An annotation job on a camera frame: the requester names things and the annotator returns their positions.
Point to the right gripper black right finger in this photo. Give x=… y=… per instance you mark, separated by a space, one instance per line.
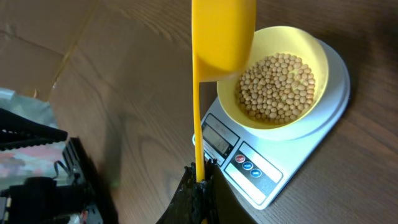
x=221 y=204

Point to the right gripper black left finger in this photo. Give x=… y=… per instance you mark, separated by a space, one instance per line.
x=188 y=204

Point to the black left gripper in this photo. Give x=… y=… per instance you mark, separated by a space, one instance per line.
x=42 y=199

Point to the yellow plastic measuring scoop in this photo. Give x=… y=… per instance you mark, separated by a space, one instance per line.
x=222 y=33

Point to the white digital kitchen scale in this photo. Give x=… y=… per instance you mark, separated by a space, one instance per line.
x=258 y=164

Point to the soybeans in yellow bowl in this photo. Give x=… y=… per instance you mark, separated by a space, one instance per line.
x=277 y=89

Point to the yellow plastic bowl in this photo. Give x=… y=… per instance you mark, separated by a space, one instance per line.
x=267 y=42

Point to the brown cardboard sheet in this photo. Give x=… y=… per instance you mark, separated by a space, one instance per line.
x=37 y=37

